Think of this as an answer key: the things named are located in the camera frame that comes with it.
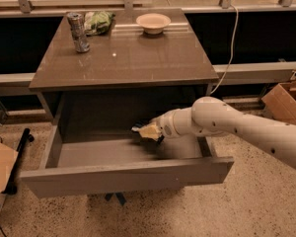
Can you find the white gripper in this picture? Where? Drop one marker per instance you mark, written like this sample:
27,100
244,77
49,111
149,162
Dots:
165,123

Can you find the blue rxbar blueberry packet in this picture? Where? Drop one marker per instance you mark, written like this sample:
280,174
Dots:
139,127

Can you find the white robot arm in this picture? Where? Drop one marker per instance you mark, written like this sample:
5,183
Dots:
209,116

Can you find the grey cabinet with glossy top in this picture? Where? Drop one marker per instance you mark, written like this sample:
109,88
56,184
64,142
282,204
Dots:
124,57

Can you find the white paper bowl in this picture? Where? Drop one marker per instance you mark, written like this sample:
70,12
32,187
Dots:
153,23

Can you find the green chip bag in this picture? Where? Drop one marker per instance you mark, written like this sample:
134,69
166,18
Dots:
97,23

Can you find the silver metal can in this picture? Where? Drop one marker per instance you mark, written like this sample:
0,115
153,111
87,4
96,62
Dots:
76,23

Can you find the brown cardboard box right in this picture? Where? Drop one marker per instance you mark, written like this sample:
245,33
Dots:
281,102

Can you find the brown cardboard piece left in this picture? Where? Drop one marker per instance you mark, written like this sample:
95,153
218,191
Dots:
8,157

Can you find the black pole stand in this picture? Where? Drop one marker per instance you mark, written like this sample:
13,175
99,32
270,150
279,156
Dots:
11,187

